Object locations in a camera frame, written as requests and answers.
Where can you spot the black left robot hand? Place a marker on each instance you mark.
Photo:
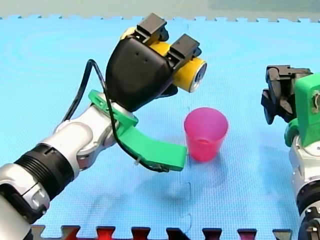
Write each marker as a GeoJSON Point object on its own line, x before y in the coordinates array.
{"type": "Point", "coordinates": [135, 72]}

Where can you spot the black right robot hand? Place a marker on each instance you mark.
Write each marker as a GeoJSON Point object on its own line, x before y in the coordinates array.
{"type": "Point", "coordinates": [280, 95]}

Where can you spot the yellow drink can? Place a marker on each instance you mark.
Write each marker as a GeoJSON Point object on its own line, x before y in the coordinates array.
{"type": "Point", "coordinates": [186, 75]}

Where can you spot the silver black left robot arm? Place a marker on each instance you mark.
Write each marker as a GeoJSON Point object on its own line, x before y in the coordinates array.
{"type": "Point", "coordinates": [62, 150]}

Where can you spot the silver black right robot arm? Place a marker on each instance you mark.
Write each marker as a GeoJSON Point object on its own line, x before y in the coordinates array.
{"type": "Point", "coordinates": [307, 140]}

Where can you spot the pink plastic cup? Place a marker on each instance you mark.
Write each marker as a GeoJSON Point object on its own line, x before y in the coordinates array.
{"type": "Point", "coordinates": [205, 135]}

